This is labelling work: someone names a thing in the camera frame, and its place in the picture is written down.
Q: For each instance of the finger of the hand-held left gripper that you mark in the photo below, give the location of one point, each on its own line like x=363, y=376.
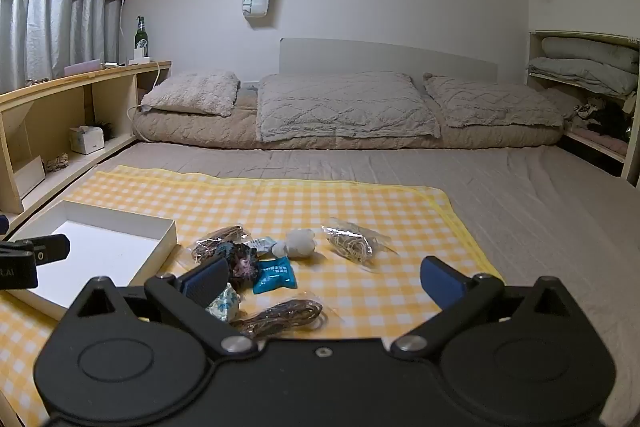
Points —
x=52, y=248

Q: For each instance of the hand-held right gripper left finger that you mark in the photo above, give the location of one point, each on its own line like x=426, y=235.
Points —
x=205, y=283

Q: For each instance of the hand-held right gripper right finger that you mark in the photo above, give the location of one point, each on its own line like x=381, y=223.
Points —
x=440, y=283

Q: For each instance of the white shallow cardboard box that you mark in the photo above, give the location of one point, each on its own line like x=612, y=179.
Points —
x=100, y=252

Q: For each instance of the teal snack packet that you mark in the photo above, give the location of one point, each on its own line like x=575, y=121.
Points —
x=274, y=276

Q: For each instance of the light blue packet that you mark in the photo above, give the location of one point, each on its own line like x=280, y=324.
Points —
x=267, y=247

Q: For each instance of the dark crochet scrunchie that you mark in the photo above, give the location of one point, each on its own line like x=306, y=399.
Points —
x=243, y=263

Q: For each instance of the clear bag of brown ties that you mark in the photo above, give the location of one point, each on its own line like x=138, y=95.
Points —
x=215, y=239

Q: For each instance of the white card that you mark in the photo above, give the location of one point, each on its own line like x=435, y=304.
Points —
x=31, y=174

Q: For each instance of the leopard print pouch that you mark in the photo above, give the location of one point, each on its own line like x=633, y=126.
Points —
x=57, y=162

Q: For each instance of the clear bag of beige bands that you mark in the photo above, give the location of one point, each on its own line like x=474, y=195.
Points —
x=352, y=244

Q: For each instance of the white tissue box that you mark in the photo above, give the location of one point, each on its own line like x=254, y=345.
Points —
x=86, y=140

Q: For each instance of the yellow checkered mat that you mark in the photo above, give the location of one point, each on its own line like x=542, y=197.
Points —
x=350, y=207

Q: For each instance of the wooden bedside shelf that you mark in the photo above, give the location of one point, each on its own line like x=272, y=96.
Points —
x=50, y=102

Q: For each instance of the beige quilted duvet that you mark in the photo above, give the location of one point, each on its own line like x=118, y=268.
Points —
x=210, y=129

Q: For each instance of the pink flat box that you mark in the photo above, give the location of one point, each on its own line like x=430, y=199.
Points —
x=82, y=69

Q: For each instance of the small grey textured pillow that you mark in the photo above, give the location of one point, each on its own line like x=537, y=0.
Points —
x=192, y=93

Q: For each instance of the large grey textured pillow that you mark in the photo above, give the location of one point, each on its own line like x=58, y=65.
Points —
x=345, y=107

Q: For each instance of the white charger block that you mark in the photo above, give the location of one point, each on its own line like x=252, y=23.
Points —
x=141, y=57

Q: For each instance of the grey curtain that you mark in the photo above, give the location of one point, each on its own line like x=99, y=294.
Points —
x=50, y=37

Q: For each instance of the pink folded cloth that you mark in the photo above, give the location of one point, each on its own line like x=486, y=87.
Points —
x=602, y=142

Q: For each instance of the green glass bottle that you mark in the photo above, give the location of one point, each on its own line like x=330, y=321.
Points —
x=141, y=38

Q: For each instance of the dark clothes pile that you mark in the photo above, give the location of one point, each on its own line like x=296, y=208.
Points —
x=605, y=117

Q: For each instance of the folded grey blanket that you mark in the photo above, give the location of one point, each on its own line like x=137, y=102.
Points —
x=575, y=74

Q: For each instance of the rolled grey blanket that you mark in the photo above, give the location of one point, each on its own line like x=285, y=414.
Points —
x=590, y=52

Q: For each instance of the white shelf unit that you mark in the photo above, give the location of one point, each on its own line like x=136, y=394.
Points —
x=575, y=2

